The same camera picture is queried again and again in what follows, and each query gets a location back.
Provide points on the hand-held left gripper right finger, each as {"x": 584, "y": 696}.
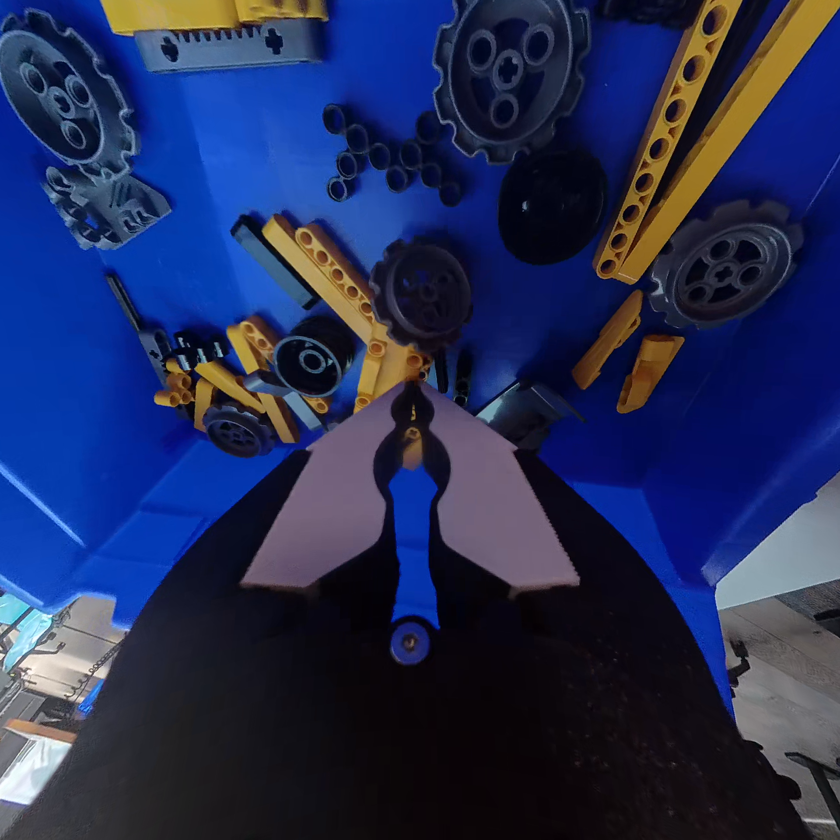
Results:
{"x": 505, "y": 518}

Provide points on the long yellow smooth lego beam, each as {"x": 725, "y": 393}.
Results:
{"x": 735, "y": 131}

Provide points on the grey triangular lego plate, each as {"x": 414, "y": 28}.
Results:
{"x": 105, "y": 210}

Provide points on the short yellow lego panel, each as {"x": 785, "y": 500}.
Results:
{"x": 649, "y": 371}
{"x": 607, "y": 341}

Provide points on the long yellow holed lego beam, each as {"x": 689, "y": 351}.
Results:
{"x": 669, "y": 131}

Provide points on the black lego link frame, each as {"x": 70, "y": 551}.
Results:
{"x": 387, "y": 157}

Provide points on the black lego dome wheel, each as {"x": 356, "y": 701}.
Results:
{"x": 551, "y": 203}

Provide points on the small yellow lego connector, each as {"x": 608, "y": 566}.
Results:
{"x": 412, "y": 449}

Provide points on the heap of yellow black beams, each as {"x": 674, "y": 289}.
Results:
{"x": 334, "y": 272}

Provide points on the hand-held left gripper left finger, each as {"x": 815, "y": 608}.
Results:
{"x": 315, "y": 518}

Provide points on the grey lego sprocket wheel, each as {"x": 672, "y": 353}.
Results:
{"x": 420, "y": 295}
{"x": 62, "y": 92}
{"x": 725, "y": 266}
{"x": 236, "y": 430}
{"x": 512, "y": 72}

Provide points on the grey lego gear rack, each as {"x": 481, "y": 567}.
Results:
{"x": 229, "y": 46}

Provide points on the grey lego bracket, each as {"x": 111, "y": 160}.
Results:
{"x": 525, "y": 413}

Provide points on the blue storage bin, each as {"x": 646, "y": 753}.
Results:
{"x": 197, "y": 512}

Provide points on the yellow lego toothed panel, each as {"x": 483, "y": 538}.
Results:
{"x": 197, "y": 13}

